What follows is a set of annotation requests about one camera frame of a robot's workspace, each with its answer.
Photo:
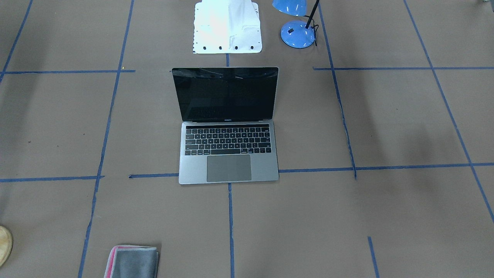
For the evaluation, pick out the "round wooden stand base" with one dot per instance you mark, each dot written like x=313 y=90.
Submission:
x=6 y=244

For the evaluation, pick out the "blue desk lamp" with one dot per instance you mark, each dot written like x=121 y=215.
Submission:
x=297 y=34

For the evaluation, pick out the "grey and pink folded cloth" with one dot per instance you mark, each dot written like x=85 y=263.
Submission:
x=132 y=261

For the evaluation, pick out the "grey laptop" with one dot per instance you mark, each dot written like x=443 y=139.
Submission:
x=227 y=131

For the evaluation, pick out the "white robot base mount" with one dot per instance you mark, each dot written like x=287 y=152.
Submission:
x=227 y=26

